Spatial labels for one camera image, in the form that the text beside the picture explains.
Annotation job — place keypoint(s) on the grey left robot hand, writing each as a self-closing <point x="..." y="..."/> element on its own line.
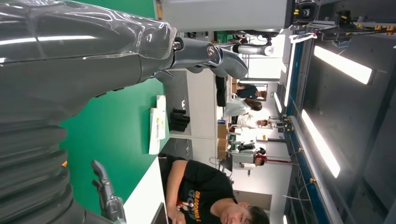
<point x="68" y="61"/>

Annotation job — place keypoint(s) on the orange detergent bottle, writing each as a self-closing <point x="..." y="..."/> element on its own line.
<point x="64" y="164"/>

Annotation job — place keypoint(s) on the white desk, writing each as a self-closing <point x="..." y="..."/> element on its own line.
<point x="145" y="198"/>

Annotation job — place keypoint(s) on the dark grey laptop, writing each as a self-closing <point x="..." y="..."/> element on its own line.
<point x="161" y="216"/>

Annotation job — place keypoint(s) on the white tube carton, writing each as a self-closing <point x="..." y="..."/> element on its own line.
<point x="161" y="117"/>
<point x="154" y="136"/>

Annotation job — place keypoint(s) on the person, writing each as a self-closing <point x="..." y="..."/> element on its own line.
<point x="201" y="191"/>
<point x="236" y="107"/>
<point x="247" y="92"/>
<point x="247" y="121"/>

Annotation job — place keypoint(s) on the brown cardboard box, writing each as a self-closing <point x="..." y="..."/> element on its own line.
<point x="222" y="131"/>
<point x="222" y="149"/>

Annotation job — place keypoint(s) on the white cabinet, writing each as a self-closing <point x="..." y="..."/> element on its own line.
<point x="201" y="105"/>

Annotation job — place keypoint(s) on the black chair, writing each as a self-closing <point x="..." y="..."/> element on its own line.
<point x="221" y="92"/>

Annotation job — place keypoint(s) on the grey machine column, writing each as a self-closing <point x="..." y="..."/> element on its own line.
<point x="226" y="15"/>

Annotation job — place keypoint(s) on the ceiling light panel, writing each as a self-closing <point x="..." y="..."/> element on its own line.
<point x="343" y="65"/>
<point x="321" y="145"/>

